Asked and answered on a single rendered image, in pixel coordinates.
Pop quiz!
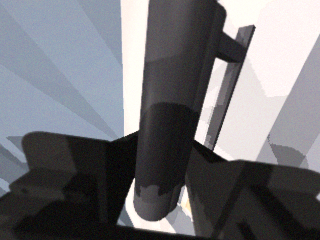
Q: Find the grey rectangular mat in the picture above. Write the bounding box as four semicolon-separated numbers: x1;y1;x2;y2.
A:
165;33;320;236

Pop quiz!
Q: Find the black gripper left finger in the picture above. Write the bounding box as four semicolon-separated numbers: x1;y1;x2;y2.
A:
21;131;138;225

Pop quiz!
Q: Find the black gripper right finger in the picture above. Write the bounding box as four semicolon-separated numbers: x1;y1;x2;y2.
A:
184;139;320;239

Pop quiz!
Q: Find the cream square tile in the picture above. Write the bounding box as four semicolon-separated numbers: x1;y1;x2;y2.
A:
180;187;192;219

